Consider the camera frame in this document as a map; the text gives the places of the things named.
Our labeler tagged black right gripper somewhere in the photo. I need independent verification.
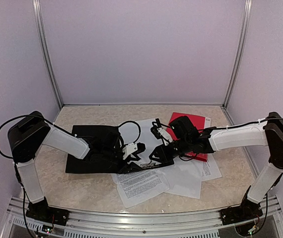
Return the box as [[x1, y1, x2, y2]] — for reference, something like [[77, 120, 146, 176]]
[[148, 137, 191, 164]]

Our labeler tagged black clip folder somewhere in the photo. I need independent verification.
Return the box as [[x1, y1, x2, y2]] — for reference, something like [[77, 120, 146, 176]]
[[66, 120, 175, 174]]

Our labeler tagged white paper sheet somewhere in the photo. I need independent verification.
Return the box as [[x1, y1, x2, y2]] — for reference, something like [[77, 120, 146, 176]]
[[119, 118, 162, 166]]

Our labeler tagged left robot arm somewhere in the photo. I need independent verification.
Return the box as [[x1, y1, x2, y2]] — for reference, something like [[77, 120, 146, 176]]
[[7, 111, 145, 221]]

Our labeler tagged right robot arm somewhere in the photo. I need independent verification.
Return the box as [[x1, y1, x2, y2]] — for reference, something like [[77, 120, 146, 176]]
[[149, 112, 283, 220]]

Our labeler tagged silver metal folder clip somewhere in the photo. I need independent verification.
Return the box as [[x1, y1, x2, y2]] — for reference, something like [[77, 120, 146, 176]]
[[140, 163, 162, 170]]

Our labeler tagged printed sheet under red folder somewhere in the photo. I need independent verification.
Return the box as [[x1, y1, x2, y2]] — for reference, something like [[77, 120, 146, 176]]
[[199, 155, 222, 181]]

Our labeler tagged red plastic folder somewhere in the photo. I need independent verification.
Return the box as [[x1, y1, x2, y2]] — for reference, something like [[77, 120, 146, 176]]
[[169, 112, 211, 162]]

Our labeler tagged printed text paper sheet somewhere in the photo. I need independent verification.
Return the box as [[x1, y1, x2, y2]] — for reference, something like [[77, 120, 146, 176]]
[[111, 170, 170, 208]]

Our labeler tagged white paper sheet underneath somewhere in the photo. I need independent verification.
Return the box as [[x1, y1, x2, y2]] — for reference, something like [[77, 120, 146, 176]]
[[161, 161, 202, 199]]

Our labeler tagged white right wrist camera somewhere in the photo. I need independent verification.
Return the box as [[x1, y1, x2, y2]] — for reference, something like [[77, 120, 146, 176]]
[[150, 121, 173, 146]]

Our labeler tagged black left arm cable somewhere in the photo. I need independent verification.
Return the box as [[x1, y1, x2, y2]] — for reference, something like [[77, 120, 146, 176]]
[[0, 114, 142, 159]]

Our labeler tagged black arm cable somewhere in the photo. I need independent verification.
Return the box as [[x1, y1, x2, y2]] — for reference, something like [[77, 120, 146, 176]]
[[178, 118, 283, 163], [0, 114, 142, 159]]

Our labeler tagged front aluminium frame rail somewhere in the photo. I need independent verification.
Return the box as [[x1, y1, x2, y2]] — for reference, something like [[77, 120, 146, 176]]
[[0, 197, 283, 238]]

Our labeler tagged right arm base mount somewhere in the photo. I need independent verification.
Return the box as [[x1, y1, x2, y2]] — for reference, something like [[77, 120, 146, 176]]
[[219, 187, 263, 225]]

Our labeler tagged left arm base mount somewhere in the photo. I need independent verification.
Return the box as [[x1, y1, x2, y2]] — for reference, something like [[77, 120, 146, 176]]
[[26, 207, 70, 226]]

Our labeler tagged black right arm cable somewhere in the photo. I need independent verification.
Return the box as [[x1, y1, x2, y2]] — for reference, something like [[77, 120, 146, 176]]
[[178, 118, 283, 163]]

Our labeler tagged right aluminium corner post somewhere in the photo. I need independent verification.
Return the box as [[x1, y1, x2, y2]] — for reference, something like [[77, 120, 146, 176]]
[[222, 0, 253, 111]]

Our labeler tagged aluminium corner post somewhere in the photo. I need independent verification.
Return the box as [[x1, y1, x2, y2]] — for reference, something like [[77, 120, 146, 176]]
[[222, 0, 253, 111], [32, 0, 64, 110]]

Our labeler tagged left aluminium corner post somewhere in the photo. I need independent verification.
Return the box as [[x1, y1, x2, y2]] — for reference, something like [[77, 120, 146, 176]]
[[32, 0, 64, 110]]

